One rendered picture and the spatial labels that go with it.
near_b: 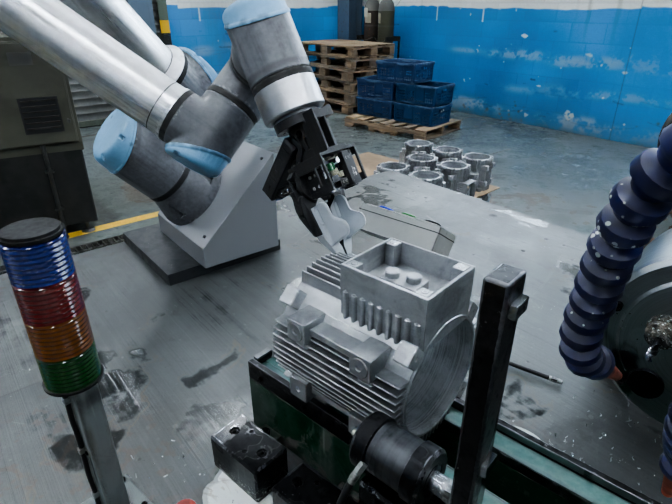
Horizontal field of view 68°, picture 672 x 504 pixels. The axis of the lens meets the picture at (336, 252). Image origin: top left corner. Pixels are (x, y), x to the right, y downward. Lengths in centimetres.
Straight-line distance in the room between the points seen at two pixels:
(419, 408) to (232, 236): 74
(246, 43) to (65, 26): 28
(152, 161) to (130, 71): 46
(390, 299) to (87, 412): 38
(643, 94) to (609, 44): 66
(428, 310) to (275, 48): 39
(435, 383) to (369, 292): 20
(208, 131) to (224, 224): 49
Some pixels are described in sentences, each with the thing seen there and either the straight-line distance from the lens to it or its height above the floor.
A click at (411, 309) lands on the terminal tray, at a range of 54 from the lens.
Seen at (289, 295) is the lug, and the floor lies 108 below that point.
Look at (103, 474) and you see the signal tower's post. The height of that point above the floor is 89.
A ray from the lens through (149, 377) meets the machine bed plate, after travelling 101.
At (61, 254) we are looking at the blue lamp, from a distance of 57.
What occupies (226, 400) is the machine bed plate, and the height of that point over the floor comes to 80.
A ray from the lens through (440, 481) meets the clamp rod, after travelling 51.
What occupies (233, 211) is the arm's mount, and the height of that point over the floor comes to 96.
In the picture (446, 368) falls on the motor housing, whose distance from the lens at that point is 71.
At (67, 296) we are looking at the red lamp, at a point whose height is 115.
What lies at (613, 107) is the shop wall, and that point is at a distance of 659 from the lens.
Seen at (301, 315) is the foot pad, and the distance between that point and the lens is 62.
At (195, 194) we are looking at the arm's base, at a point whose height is 98.
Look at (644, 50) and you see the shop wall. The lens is 646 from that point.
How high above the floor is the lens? 142
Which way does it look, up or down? 27 degrees down
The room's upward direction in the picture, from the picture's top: straight up
